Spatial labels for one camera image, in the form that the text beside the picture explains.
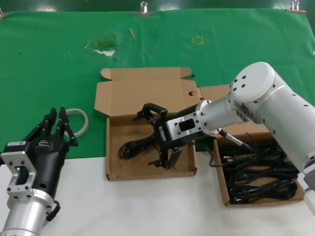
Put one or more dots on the silver binder clip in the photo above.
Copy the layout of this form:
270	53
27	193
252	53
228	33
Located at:
296	11
144	14

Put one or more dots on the long wooden stick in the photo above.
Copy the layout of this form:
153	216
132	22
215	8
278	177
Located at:
132	33

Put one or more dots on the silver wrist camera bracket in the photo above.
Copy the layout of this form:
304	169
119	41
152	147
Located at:
17	159
176	132

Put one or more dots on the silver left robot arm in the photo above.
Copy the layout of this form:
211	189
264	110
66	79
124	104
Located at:
19	214

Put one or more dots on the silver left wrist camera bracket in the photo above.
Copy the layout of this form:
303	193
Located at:
17	159

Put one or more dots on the yellow square tape mark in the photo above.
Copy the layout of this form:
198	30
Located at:
198	44

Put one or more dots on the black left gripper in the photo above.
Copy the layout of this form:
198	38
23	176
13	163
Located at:
46	157

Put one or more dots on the cardboard box with plain lid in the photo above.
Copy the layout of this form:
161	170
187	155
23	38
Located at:
214	93

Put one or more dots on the green table cloth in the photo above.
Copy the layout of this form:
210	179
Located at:
49	61

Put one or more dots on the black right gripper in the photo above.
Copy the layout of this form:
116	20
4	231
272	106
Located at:
161	137

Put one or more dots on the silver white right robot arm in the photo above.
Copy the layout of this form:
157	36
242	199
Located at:
270	98

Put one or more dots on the cardboard box with round hole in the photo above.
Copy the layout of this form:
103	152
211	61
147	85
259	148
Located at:
147	93

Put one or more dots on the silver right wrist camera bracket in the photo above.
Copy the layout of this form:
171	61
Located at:
176	132

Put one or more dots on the clear tape roll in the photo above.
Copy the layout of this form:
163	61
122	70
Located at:
83	118

